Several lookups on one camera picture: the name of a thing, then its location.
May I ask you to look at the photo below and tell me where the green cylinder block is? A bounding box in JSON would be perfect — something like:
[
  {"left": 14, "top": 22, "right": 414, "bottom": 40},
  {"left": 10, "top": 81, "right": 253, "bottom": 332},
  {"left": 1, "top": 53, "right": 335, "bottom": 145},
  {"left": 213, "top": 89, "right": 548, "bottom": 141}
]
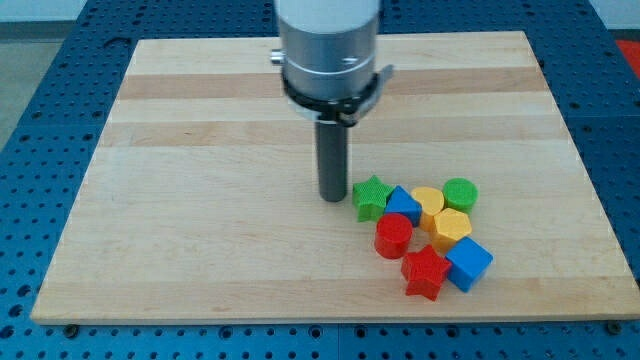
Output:
[{"left": 442, "top": 178, "right": 479, "bottom": 214}]

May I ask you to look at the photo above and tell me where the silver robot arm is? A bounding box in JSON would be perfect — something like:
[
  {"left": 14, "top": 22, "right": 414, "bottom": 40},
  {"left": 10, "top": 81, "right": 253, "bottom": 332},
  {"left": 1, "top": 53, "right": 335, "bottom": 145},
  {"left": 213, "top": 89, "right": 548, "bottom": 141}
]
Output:
[{"left": 271, "top": 0, "right": 394, "bottom": 127}]

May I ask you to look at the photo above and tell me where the yellow hexagon block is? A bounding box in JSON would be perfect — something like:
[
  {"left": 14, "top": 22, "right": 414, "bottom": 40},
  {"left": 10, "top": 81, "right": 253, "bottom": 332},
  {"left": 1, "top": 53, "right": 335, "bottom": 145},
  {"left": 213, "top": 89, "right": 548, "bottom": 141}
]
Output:
[{"left": 430, "top": 208, "right": 472, "bottom": 254}]

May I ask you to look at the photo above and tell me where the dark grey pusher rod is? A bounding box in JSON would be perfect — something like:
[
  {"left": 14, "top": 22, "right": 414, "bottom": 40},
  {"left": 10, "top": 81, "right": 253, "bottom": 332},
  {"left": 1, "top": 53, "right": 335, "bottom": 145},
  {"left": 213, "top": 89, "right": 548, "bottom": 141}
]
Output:
[{"left": 315, "top": 123, "right": 348, "bottom": 202}]

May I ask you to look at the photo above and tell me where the green star block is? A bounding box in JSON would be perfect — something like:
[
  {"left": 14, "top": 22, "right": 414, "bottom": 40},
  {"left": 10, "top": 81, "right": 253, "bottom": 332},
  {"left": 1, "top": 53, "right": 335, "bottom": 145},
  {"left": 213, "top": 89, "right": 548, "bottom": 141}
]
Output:
[{"left": 352, "top": 175, "right": 394, "bottom": 222}]

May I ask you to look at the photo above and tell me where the blue triangle block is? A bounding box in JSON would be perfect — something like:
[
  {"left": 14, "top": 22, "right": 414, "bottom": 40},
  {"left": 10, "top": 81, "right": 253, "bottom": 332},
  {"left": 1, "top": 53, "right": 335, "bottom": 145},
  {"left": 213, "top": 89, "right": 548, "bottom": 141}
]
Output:
[{"left": 384, "top": 186, "right": 422, "bottom": 227}]

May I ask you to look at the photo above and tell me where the red cylinder block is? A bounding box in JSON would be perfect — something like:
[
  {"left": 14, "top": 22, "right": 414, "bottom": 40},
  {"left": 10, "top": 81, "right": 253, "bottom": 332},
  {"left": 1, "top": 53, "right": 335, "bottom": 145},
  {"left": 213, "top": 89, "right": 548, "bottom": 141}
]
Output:
[{"left": 374, "top": 213, "right": 413, "bottom": 259}]

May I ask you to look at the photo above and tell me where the yellow cylinder block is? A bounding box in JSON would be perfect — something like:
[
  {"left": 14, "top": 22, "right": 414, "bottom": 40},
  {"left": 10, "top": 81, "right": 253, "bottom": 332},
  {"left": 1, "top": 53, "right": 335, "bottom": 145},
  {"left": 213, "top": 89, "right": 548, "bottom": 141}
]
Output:
[{"left": 410, "top": 187, "right": 445, "bottom": 232}]

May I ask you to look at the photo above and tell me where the wooden board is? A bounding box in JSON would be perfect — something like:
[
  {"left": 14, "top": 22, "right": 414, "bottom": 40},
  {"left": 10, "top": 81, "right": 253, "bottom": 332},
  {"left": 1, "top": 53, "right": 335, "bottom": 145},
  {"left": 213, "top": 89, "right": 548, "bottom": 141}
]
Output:
[{"left": 31, "top": 31, "right": 639, "bottom": 325}]

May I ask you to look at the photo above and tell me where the red star block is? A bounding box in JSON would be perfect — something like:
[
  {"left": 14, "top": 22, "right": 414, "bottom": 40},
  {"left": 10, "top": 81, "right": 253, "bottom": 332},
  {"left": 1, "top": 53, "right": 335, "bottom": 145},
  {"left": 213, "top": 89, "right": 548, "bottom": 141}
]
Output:
[{"left": 401, "top": 245, "right": 452, "bottom": 301}]

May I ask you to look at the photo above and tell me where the blue cube block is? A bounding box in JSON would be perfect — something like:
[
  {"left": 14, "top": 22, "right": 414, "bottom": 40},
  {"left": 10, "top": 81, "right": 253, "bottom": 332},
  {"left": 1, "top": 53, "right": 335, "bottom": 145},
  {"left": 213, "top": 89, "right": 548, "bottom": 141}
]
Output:
[{"left": 445, "top": 237, "right": 494, "bottom": 293}]

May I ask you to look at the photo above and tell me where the blue perforated table frame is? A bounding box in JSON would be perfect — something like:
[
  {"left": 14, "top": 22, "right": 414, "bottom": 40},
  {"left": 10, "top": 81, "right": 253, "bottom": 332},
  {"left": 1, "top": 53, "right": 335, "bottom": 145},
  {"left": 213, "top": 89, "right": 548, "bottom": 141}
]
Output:
[{"left": 1, "top": 0, "right": 639, "bottom": 359}]

